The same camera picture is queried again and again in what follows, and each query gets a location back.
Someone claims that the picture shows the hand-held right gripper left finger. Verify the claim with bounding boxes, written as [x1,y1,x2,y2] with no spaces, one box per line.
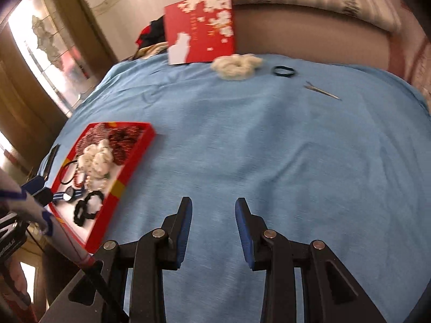
[39,196,193,323]

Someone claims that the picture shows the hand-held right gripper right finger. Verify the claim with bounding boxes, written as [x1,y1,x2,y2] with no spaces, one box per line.
[235,197,388,323]

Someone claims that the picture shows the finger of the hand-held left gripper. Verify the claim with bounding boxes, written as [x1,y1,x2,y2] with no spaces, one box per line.
[34,188,54,206]
[20,175,48,196]

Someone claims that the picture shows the blue striped bow hair tie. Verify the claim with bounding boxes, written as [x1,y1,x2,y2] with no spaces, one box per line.
[51,186,85,205]

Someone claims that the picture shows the black ring hair tie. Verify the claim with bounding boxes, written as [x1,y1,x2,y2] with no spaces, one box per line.
[60,160,81,186]

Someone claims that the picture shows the red bead bracelet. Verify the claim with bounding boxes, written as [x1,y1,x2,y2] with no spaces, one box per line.
[72,171,89,188]

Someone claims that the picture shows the black ruffled scrunchie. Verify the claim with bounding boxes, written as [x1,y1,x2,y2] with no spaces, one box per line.
[74,190,103,223]

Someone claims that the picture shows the white pearl bracelet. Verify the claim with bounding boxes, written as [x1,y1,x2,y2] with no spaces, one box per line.
[87,171,112,193]

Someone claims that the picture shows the white black-dotted scrunchie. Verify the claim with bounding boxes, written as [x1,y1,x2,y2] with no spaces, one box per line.
[78,139,114,179]

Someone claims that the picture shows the red checkered scrunchie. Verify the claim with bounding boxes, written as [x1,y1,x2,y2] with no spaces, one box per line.
[75,124,109,156]

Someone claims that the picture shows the red jewelry box tray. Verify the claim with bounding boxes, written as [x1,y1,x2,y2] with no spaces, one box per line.
[50,121,157,255]

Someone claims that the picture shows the dark red white-dotted scrunchie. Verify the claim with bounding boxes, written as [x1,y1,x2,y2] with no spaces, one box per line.
[107,126,149,166]

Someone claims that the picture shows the black flat device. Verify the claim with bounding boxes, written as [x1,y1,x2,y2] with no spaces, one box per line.
[43,143,61,180]

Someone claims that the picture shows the light blue blanket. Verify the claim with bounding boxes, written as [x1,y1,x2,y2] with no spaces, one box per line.
[36,52,431,323]

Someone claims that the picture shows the wooden framed glass door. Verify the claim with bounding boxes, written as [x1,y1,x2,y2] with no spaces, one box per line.
[0,0,117,132]

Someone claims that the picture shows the metal tweezers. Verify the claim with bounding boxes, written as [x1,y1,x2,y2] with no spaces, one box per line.
[304,81,343,102]

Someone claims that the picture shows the cream scrunchie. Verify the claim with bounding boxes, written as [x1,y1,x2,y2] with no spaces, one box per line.
[212,54,264,82]

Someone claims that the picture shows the dark clothing pile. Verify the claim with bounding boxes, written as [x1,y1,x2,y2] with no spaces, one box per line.
[135,19,168,60]

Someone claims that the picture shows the red floral box lid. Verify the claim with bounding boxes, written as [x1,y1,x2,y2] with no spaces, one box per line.
[164,0,238,65]

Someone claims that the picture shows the brown sofa backrest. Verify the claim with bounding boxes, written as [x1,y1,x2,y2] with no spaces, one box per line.
[232,3,415,86]

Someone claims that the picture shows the thin black hair tie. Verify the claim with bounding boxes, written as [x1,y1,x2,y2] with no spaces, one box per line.
[272,65,299,78]

